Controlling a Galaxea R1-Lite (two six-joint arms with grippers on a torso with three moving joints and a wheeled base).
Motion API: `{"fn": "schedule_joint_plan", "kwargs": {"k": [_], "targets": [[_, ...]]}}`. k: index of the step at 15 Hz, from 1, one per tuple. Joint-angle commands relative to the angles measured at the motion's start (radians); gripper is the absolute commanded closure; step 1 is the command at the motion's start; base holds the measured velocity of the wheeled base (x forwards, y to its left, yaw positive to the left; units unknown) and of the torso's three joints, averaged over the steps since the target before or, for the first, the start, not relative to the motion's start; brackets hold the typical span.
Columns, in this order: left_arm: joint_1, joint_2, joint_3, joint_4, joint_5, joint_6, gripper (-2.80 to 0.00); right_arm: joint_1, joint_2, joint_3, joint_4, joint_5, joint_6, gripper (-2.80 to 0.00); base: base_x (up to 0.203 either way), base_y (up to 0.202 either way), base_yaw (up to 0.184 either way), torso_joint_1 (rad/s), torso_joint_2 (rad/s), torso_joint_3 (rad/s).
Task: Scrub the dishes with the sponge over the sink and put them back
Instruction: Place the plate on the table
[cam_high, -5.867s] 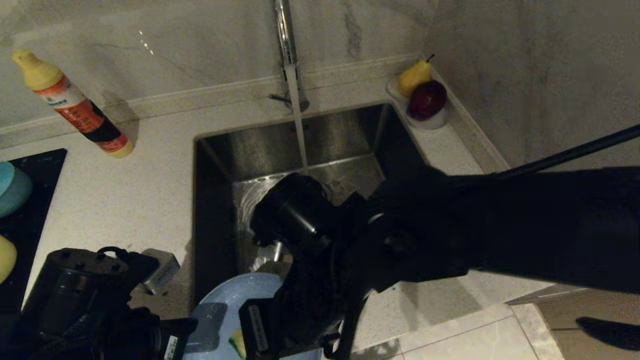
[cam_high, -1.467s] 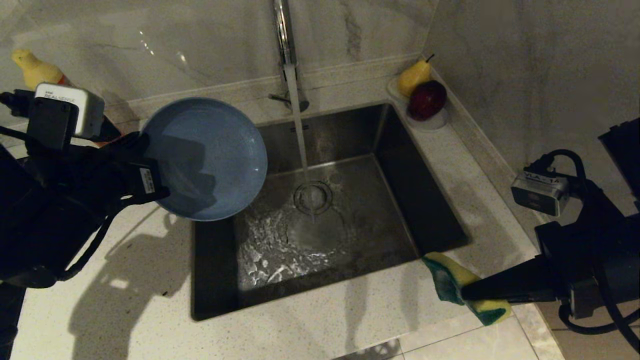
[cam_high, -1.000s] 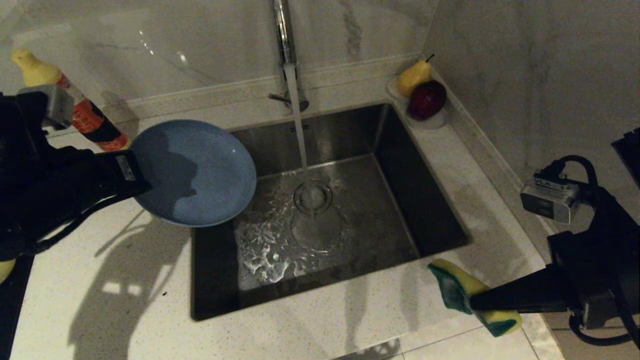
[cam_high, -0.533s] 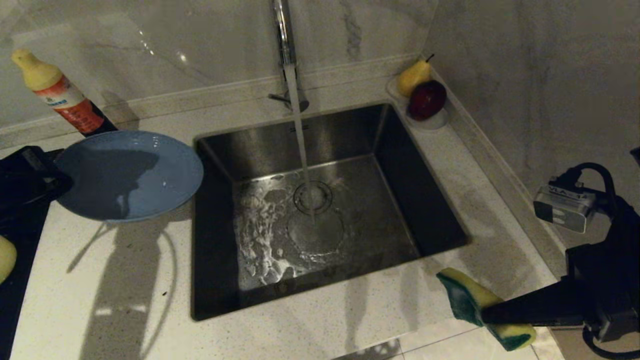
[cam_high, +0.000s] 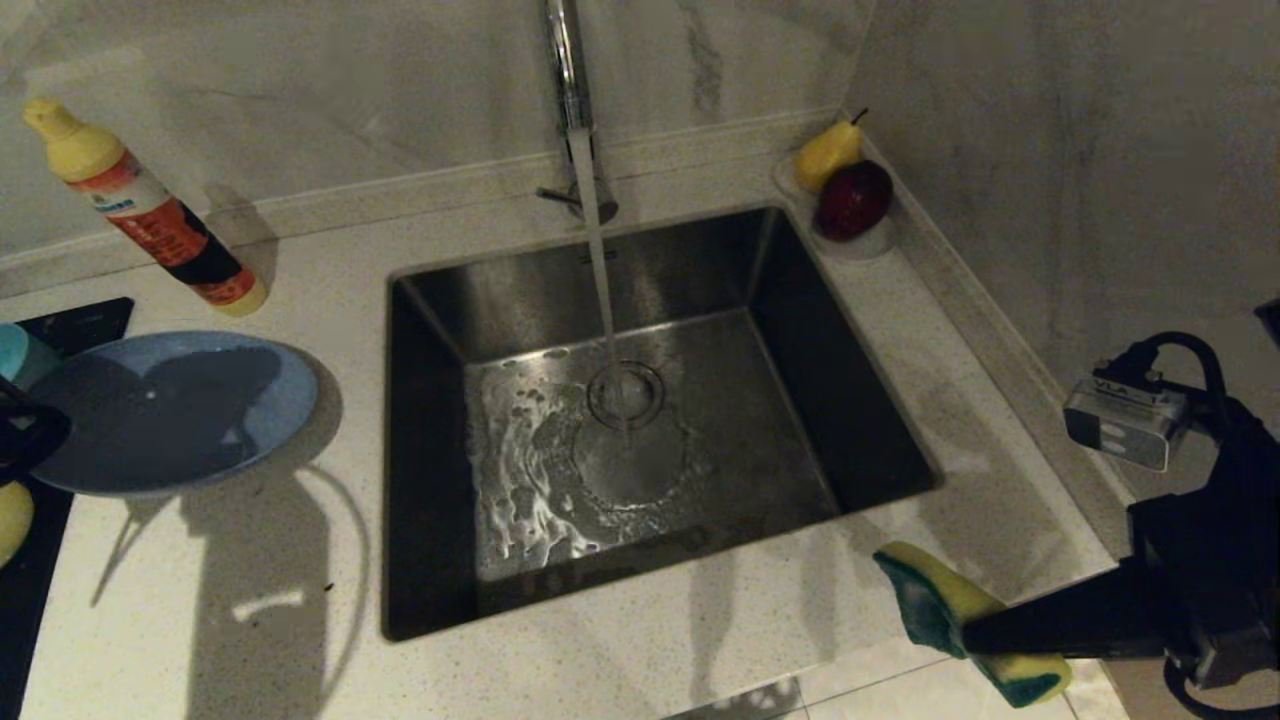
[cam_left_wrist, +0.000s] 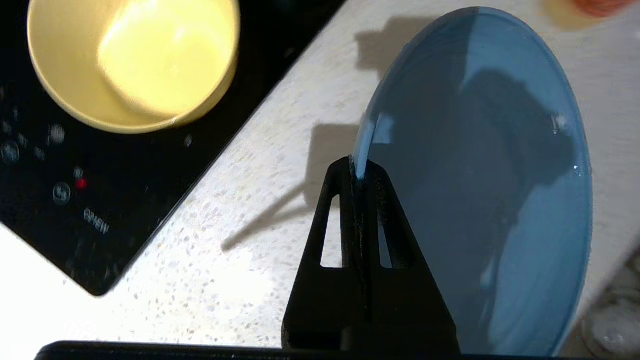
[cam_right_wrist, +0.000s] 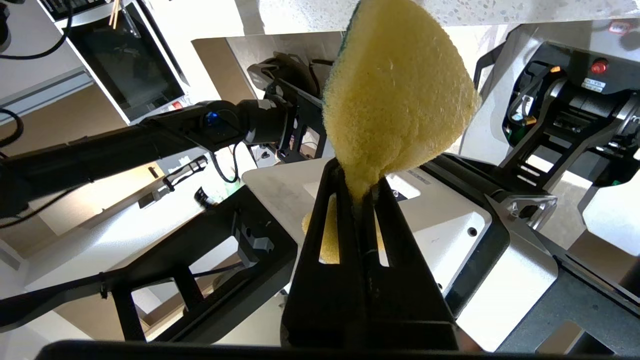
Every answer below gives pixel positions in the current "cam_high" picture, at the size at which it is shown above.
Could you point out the dark red apple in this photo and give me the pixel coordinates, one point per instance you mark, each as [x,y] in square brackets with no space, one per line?
[855,198]

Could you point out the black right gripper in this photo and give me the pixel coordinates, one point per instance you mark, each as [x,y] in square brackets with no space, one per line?
[1220,580]

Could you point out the clear tap water stream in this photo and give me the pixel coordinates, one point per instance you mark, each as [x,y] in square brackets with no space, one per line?
[602,270]

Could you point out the yellow pear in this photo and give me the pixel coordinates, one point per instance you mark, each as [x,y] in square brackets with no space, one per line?
[826,154]

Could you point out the black induction cooktop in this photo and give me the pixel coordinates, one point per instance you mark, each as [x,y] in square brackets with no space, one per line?
[30,620]

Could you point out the orange dish soap bottle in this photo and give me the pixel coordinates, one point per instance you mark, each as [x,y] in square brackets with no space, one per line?
[170,230]

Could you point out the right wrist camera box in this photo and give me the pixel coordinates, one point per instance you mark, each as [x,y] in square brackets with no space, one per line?
[1125,420]

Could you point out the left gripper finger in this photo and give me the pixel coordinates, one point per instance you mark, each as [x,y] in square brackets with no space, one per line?
[30,435]

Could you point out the metal sink drain strainer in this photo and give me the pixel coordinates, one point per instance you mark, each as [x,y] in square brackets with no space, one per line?
[645,395]

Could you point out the yellow green sponge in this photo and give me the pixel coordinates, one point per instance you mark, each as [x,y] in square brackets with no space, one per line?
[930,600]

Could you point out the teal bowl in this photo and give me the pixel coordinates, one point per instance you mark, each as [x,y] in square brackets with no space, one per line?
[25,350]

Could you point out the stainless steel sink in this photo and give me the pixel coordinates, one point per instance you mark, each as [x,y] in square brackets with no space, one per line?
[800,400]

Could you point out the blue round plate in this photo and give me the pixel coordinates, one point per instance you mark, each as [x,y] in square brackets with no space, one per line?
[200,410]

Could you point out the small white fruit dish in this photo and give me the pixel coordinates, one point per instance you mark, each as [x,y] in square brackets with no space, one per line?
[865,250]

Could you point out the yellow plastic bowl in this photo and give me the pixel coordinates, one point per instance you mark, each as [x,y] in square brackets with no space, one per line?
[12,520]

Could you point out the chrome faucet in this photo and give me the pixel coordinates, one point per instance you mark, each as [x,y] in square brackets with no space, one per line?
[570,70]

